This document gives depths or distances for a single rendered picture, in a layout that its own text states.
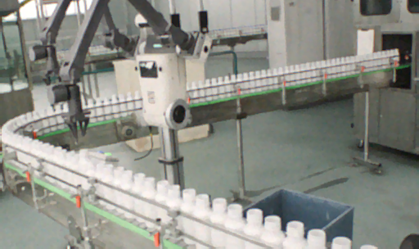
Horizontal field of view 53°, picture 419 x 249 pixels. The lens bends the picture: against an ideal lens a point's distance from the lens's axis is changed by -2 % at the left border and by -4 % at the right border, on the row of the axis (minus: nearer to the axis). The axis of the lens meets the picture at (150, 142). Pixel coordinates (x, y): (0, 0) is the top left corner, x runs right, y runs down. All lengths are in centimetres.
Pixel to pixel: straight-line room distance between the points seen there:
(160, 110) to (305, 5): 563
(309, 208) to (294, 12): 584
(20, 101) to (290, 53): 436
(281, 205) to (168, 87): 78
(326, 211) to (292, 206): 15
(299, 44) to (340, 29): 93
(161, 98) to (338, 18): 616
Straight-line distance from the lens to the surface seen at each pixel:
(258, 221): 112
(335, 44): 804
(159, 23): 191
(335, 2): 801
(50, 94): 163
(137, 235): 148
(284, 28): 731
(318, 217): 178
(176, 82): 216
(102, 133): 315
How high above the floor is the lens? 165
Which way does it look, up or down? 16 degrees down
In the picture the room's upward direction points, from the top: 7 degrees counter-clockwise
